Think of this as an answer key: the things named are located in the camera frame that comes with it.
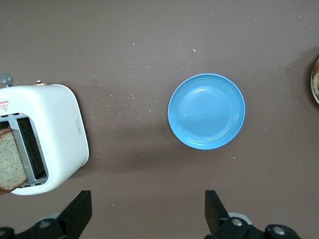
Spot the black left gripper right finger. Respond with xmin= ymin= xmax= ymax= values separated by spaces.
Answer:
xmin=204 ymin=190 xmax=304 ymax=239

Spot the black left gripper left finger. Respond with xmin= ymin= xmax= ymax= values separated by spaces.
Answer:
xmin=0 ymin=190 xmax=92 ymax=239

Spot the brown bread slice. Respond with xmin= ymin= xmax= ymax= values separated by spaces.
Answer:
xmin=0 ymin=127 xmax=28 ymax=194

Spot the blue plate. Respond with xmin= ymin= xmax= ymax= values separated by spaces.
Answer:
xmin=167 ymin=73 xmax=246 ymax=150

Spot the beige plate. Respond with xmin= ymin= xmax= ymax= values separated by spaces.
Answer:
xmin=310 ymin=56 xmax=319 ymax=105

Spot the white toaster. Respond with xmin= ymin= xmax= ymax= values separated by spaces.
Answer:
xmin=0 ymin=73 xmax=90 ymax=196

